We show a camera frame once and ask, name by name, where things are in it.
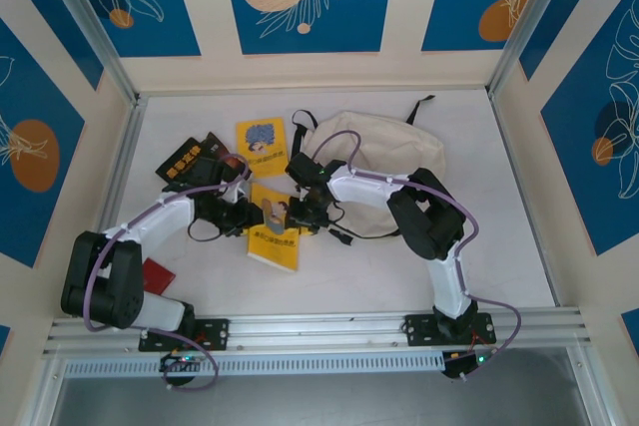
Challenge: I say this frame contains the aluminium right corner post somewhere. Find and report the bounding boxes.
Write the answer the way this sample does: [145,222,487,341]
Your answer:
[488,0,573,98]

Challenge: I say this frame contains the yellow book with hugging man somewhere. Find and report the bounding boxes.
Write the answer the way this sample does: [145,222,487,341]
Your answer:
[247,182,302,275]

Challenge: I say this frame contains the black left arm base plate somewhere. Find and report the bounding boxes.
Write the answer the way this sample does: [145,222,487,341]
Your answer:
[138,317,231,352]

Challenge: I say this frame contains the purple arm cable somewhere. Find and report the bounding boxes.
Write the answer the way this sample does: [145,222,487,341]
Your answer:
[82,159,251,392]
[314,130,523,382]

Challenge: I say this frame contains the black book with antlers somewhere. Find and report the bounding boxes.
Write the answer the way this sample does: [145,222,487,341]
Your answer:
[155,135,221,184]

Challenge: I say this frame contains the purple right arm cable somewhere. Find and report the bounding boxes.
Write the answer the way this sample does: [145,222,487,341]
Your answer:
[314,130,523,382]

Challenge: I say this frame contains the aluminium left side rail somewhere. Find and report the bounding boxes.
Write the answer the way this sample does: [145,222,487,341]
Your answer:
[74,96,149,317]

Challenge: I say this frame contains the red wallet case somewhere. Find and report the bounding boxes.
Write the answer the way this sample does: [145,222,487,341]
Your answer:
[142,255,179,296]

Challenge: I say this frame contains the grey metal panel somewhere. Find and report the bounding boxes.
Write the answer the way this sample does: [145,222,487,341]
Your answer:
[49,373,600,426]

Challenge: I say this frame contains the aluminium rail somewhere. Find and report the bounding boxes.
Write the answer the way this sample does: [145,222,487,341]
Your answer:
[74,96,149,317]
[42,308,593,357]
[486,89,563,307]

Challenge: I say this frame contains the yellow book with blue-haired figure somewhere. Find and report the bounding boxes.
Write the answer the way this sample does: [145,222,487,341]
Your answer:
[235,117,289,179]

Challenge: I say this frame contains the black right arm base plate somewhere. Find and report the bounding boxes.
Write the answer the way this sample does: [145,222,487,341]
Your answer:
[404,313,498,347]

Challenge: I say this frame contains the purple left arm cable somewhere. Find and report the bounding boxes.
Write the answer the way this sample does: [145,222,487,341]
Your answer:
[82,159,251,392]

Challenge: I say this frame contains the aluminium left corner post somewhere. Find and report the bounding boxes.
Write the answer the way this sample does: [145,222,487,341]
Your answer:
[37,0,139,103]

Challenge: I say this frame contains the cream canvas backpack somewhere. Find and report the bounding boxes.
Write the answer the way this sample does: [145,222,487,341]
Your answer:
[291,95,446,247]

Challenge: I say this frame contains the aluminium right side rail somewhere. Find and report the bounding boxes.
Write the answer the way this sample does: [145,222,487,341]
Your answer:
[486,89,563,307]

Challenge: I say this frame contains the white slotted cable duct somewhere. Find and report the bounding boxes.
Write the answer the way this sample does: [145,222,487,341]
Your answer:
[63,350,448,377]

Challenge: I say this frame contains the dark red book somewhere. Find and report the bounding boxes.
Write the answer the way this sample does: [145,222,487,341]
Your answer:
[204,131,249,181]

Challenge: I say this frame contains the aluminium corner post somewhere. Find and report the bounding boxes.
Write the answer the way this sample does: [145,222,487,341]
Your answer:
[37,0,139,103]
[488,0,573,98]

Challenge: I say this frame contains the aluminium front rail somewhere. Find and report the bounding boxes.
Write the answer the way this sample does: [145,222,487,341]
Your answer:
[42,308,593,357]

